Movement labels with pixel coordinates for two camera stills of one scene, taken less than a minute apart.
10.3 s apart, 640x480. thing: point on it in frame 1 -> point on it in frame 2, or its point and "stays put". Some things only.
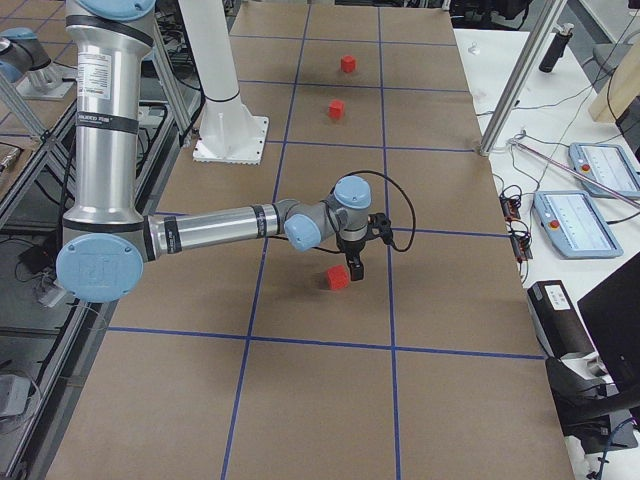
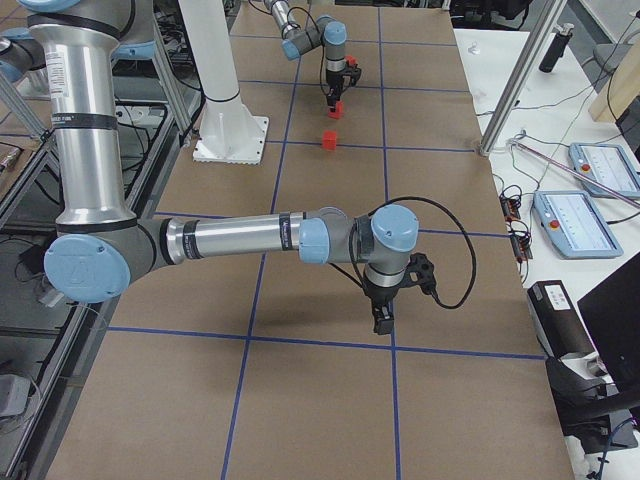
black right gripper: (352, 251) -> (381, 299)
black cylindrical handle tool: (558, 47) stays put
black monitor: (611, 313) stays put
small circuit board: (510, 207) stays put
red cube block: (336, 109) stays put
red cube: (337, 277) -> (329, 140)
